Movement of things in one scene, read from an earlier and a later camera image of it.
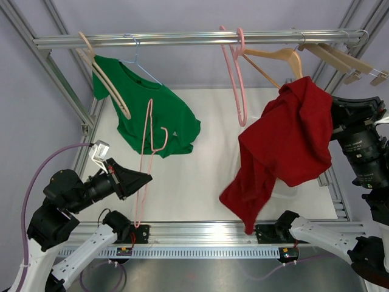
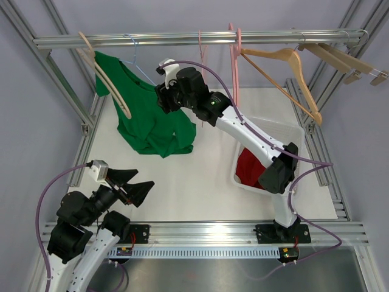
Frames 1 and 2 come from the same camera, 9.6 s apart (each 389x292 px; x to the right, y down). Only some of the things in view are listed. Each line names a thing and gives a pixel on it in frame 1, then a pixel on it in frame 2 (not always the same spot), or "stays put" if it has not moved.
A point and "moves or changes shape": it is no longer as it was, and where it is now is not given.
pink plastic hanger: x=237 y=62 moves or changes shape
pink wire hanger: x=150 y=103 -> x=202 y=55
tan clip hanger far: x=355 y=63 stays put
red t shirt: x=292 y=140 moves or changes shape
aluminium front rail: x=226 y=233 stays put
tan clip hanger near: x=324 y=55 stays put
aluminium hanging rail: x=198 y=39 stays put
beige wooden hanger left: x=102 y=78 stays put
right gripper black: x=343 y=109 -> x=163 y=95
